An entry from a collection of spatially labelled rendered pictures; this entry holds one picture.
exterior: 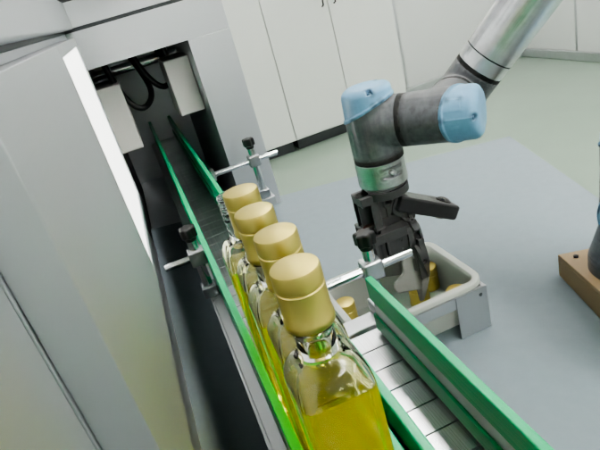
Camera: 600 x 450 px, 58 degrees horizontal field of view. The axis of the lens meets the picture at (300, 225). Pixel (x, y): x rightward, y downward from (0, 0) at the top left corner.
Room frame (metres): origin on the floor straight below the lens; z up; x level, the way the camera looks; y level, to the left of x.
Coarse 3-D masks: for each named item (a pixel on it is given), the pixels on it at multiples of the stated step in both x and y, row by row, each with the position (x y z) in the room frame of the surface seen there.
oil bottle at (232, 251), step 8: (232, 240) 0.53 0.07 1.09; (224, 248) 0.53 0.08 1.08; (232, 248) 0.52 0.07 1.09; (240, 248) 0.51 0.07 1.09; (224, 256) 0.53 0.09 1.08; (232, 256) 0.51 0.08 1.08; (240, 256) 0.51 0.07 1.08; (232, 264) 0.51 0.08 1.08; (232, 272) 0.50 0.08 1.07; (232, 280) 0.52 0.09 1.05; (240, 288) 0.50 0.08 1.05; (240, 296) 0.50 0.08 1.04; (240, 304) 0.54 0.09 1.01; (248, 312) 0.50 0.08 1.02; (248, 320) 0.51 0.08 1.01; (248, 328) 0.55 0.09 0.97; (256, 336) 0.50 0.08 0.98; (256, 344) 0.51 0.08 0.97; (264, 360) 0.50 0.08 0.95; (272, 376) 0.50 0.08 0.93; (280, 400) 0.50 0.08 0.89
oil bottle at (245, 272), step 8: (240, 264) 0.48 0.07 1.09; (248, 264) 0.47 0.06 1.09; (240, 272) 0.47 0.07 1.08; (248, 272) 0.46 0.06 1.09; (240, 280) 0.47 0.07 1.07; (248, 280) 0.45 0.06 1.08; (248, 288) 0.45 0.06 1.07; (248, 304) 0.47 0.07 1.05; (256, 328) 0.47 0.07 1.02; (264, 352) 0.48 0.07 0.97
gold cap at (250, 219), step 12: (252, 204) 0.43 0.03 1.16; (264, 204) 0.42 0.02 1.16; (240, 216) 0.41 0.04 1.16; (252, 216) 0.41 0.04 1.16; (264, 216) 0.41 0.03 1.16; (276, 216) 0.42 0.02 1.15; (240, 228) 0.41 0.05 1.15; (252, 228) 0.40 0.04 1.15; (252, 240) 0.41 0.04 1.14; (252, 252) 0.41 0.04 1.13; (252, 264) 0.41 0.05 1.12
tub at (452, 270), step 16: (432, 256) 0.82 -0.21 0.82; (448, 256) 0.78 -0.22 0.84; (448, 272) 0.78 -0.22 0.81; (464, 272) 0.73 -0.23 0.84; (336, 288) 0.81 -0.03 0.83; (352, 288) 0.81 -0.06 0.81; (464, 288) 0.68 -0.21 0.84; (336, 304) 0.73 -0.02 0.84; (368, 304) 0.81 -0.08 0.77; (432, 304) 0.67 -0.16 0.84
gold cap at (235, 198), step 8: (240, 184) 0.49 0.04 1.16; (248, 184) 0.49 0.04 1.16; (224, 192) 0.49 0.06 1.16; (232, 192) 0.48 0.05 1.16; (240, 192) 0.47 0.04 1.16; (248, 192) 0.47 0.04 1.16; (256, 192) 0.47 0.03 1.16; (224, 200) 0.47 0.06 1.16; (232, 200) 0.46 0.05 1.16; (240, 200) 0.46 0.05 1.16; (248, 200) 0.46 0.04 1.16; (256, 200) 0.47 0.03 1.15; (232, 208) 0.46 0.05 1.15; (240, 208) 0.46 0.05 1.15; (232, 216) 0.47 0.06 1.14; (232, 224) 0.47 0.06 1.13
